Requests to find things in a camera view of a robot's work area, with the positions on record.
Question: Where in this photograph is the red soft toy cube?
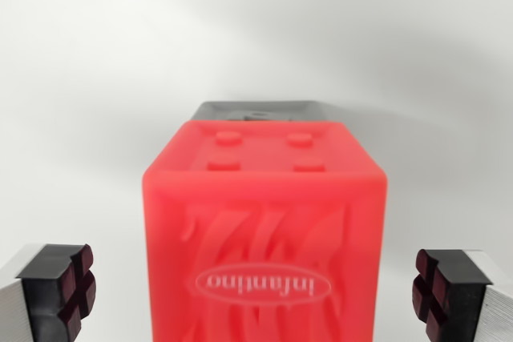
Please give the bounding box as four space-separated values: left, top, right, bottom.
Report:
141 119 390 342

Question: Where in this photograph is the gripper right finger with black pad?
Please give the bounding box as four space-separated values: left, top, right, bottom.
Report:
410 248 513 342

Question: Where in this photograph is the grey soft toy cube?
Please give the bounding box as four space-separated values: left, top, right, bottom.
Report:
191 99 344 123

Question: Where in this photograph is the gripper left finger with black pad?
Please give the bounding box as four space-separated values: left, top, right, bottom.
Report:
0 243 98 342

